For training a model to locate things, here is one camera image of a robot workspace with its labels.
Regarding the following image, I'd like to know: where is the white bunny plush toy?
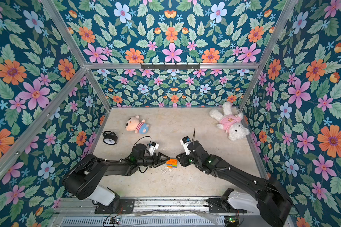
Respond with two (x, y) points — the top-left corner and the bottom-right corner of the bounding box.
(209, 102), (250, 141)

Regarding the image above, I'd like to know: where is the left controller board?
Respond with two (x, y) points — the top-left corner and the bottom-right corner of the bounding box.
(109, 217), (120, 225)

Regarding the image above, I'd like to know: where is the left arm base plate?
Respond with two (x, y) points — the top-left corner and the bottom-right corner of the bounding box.
(94, 199), (135, 215)

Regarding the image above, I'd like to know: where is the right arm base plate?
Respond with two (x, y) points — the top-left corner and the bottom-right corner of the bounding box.
(206, 198), (247, 214)

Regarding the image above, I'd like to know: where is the controller board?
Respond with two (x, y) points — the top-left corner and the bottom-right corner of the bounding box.
(224, 216), (240, 227)
(109, 217), (120, 225)

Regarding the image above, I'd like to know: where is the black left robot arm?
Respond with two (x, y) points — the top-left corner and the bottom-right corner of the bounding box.
(62, 144), (170, 206)

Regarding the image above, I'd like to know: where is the pink pig plush toy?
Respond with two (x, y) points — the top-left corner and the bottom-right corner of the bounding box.
(125, 115), (150, 134)

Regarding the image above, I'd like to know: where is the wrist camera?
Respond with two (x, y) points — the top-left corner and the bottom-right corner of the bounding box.
(149, 142), (159, 156)
(180, 136), (191, 156)

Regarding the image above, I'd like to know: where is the right controller board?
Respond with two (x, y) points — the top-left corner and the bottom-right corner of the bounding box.
(224, 216), (240, 227)

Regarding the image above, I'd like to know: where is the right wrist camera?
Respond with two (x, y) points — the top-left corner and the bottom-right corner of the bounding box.
(180, 136), (191, 156)

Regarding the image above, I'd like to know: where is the black alarm clock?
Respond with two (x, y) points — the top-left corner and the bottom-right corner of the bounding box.
(102, 131), (118, 145)

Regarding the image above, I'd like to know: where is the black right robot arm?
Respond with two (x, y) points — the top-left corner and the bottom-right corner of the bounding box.
(177, 137), (293, 227)

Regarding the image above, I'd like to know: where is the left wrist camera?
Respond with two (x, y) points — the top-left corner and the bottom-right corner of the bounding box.
(149, 142), (159, 156)

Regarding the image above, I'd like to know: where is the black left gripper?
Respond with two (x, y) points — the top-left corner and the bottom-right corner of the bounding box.
(136, 153), (170, 168)

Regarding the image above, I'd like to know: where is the black wall hook rail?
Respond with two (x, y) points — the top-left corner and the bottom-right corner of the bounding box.
(140, 63), (201, 70)

